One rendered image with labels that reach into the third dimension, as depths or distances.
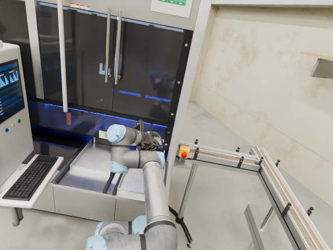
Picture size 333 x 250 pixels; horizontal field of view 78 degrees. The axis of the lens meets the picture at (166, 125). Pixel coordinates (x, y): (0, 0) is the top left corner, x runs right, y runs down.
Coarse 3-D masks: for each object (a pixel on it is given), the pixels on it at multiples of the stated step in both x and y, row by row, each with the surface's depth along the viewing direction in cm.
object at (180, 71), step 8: (192, 32) 115; (184, 40) 117; (184, 48) 119; (184, 56) 121; (184, 64) 123; (176, 80) 127; (176, 88) 129; (176, 96) 132; (176, 104) 134; (168, 120) 140; (168, 128) 142; (168, 136) 145; (168, 144) 148
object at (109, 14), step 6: (108, 12) 108; (108, 18) 109; (108, 24) 111; (108, 30) 112; (108, 36) 113; (108, 42) 115; (108, 48) 116; (108, 54) 118; (108, 60) 119; (108, 66) 121; (108, 72) 123
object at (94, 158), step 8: (88, 144) 154; (96, 144) 160; (80, 152) 143; (88, 152) 149; (96, 152) 151; (104, 152) 153; (80, 160) 140; (88, 160) 142; (96, 160) 143; (104, 160) 145; (72, 168) 131; (80, 168) 130; (88, 168) 130; (96, 168) 136; (104, 168) 137
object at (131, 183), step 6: (126, 174) 136; (132, 174) 137; (138, 174) 138; (120, 180) 126; (126, 180) 131; (132, 180) 132; (138, 180) 133; (120, 186) 126; (126, 186) 127; (132, 186) 127; (138, 186) 128; (120, 192) 121; (126, 192) 120; (132, 192) 120; (138, 192) 120
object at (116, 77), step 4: (120, 12) 108; (120, 16) 109; (120, 20) 110; (120, 24) 110; (120, 28) 111; (120, 32) 112; (120, 36) 114; (116, 44) 115; (116, 48) 116; (116, 52) 117; (116, 56) 118; (116, 60) 119; (116, 64) 120; (116, 68) 121; (116, 72) 122; (116, 76) 123; (116, 80) 124
